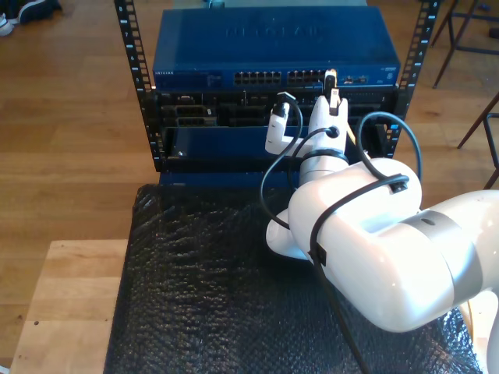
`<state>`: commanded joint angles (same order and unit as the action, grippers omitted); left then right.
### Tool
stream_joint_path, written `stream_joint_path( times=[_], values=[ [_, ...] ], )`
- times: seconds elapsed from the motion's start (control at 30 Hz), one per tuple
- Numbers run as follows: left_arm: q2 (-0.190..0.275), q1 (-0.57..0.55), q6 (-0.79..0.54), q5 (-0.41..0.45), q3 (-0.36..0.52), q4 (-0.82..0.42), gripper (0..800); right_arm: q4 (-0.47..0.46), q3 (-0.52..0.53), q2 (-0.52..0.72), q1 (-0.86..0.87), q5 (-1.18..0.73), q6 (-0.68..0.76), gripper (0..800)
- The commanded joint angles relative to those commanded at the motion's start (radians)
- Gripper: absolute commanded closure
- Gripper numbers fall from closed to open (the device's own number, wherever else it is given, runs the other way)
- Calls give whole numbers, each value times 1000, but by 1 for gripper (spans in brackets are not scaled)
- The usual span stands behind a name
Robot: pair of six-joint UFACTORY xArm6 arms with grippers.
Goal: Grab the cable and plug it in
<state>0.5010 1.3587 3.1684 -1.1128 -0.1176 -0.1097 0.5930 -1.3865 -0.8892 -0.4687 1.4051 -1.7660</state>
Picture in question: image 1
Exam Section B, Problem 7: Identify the yellow network cable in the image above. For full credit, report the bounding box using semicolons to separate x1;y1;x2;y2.
325;68;480;344

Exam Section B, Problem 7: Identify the black rack server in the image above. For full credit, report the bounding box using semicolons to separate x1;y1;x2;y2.
155;90;398;129

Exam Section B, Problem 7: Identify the dark metal stool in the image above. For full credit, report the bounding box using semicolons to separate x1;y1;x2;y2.
457;91;499;191
430;0;499;90

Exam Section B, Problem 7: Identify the black bubble wrap mat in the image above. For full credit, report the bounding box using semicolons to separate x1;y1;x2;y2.
103;182;484;374

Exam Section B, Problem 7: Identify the dark blue sneaker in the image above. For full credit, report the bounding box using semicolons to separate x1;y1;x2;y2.
5;0;64;25

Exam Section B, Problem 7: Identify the white sneaker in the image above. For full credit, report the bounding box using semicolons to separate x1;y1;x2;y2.
0;12;15;38

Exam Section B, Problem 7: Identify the blue Netgear network switch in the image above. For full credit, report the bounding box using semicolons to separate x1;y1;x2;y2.
150;5;402;91

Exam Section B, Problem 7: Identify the black clipped arm cable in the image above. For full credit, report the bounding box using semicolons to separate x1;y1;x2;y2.
307;111;424;374

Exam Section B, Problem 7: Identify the black perforated rack post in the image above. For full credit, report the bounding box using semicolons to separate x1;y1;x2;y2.
384;0;444;159
112;0;165;172

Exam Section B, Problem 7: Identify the blue rack base plate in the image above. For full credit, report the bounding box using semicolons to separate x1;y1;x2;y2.
158;171;301;190

